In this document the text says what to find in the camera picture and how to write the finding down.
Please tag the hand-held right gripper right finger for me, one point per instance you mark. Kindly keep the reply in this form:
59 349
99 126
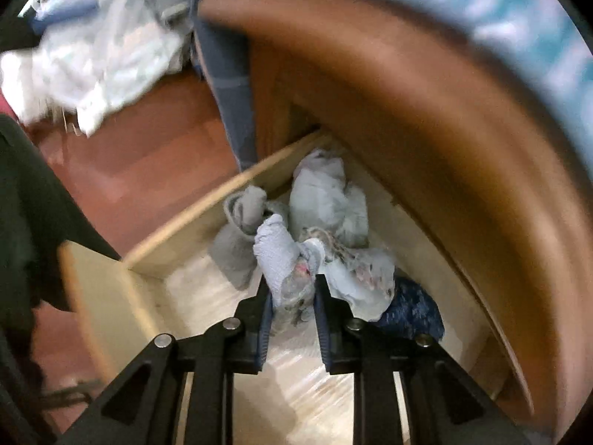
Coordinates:
324 333

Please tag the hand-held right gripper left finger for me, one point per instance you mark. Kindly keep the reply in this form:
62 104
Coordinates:
263 329

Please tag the white sock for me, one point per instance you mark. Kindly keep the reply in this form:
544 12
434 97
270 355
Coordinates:
273 250

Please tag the wooden drawer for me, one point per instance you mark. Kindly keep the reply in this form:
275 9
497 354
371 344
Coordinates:
106 287

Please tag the pale floral underwear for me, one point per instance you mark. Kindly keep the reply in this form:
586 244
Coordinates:
361 278

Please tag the dark blue patterned underwear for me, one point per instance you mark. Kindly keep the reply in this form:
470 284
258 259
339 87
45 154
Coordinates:
412 306

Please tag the white crumpled underwear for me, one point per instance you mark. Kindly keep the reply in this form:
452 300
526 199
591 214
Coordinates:
319 194

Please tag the grey sock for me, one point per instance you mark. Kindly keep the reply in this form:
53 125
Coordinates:
236 250

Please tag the wooden nightstand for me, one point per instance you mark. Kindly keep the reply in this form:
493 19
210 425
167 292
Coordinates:
417 125

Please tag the person's dark trouser leg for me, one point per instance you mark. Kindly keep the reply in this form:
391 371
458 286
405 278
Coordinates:
28 218

